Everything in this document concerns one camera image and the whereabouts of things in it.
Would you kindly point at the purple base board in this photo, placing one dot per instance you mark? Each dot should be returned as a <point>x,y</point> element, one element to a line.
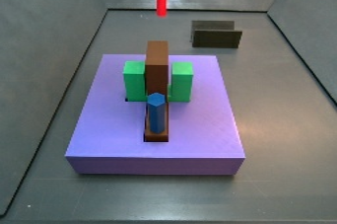
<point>177,133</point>

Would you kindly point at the green U-shaped block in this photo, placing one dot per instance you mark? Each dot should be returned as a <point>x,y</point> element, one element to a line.
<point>179,88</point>

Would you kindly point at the blue hexagonal peg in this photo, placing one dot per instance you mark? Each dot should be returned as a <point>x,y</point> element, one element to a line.
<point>157,112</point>

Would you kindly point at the brown L-shaped block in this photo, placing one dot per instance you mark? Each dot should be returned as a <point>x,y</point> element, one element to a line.
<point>158,70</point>

